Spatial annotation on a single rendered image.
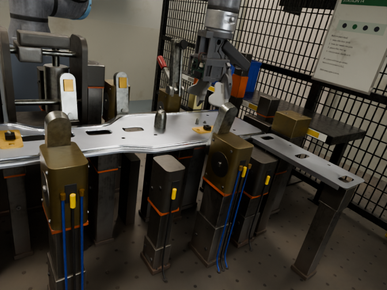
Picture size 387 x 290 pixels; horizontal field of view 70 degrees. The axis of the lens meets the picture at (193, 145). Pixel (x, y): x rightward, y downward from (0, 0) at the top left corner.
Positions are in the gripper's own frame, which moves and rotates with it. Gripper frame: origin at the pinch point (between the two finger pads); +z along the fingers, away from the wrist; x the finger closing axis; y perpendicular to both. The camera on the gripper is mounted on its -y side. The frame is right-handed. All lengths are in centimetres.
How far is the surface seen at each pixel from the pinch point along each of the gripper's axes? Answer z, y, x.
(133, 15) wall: -12, -128, -339
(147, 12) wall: -19, -149, -342
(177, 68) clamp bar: -6.6, -0.6, -19.9
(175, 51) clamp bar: -11.8, 1.1, -19.8
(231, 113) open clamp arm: -4.0, 5.4, 13.3
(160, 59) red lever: -7.5, 0.6, -29.3
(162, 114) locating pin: 2.0, 13.0, -3.8
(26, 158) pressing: 5.8, 45.0, 3.5
